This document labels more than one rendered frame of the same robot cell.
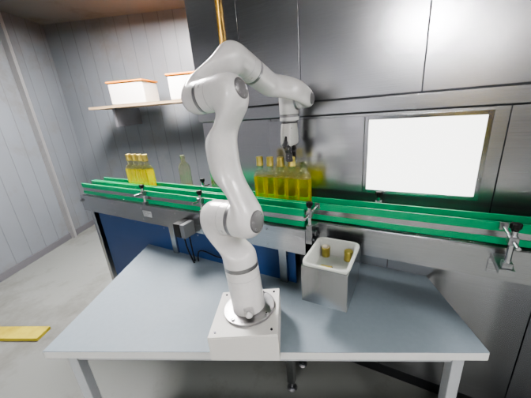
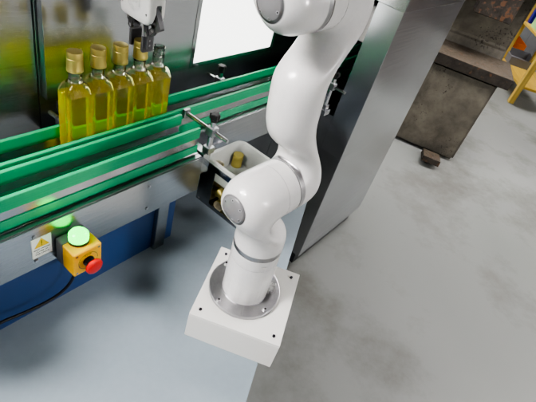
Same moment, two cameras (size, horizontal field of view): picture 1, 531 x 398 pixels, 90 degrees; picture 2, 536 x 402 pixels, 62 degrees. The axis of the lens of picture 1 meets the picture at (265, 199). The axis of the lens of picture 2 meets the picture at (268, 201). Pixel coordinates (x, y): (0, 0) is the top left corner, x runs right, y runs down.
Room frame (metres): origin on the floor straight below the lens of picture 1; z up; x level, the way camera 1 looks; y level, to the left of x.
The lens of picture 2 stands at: (0.86, 0.88, 1.78)
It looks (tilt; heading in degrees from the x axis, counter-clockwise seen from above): 38 degrees down; 267
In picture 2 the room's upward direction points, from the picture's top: 18 degrees clockwise
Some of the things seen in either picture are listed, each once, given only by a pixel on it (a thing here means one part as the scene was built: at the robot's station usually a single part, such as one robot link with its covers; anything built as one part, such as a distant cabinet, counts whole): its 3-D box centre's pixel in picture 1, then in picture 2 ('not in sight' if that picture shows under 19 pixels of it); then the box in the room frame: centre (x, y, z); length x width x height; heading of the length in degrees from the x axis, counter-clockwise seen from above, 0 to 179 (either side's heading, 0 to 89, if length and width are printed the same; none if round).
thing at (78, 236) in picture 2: not in sight; (78, 235); (1.20, 0.21, 1.01); 0.05 x 0.05 x 0.03
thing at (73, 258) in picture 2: not in sight; (79, 252); (1.20, 0.22, 0.96); 0.07 x 0.07 x 0.07; 60
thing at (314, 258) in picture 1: (332, 261); (246, 175); (0.89, -0.24, 0.97); 0.22 x 0.17 x 0.09; 150
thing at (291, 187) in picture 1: (292, 193); (136, 105); (1.21, -0.13, 1.16); 0.06 x 0.06 x 0.21; 59
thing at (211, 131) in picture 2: (311, 213); (205, 128); (1.04, -0.19, 1.12); 0.17 x 0.03 x 0.12; 150
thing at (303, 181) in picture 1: (304, 193); (153, 100); (1.19, -0.19, 1.16); 0.06 x 0.06 x 0.21; 61
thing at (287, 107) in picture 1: (289, 98); not in sight; (1.21, -0.14, 1.59); 0.09 x 0.08 x 0.13; 53
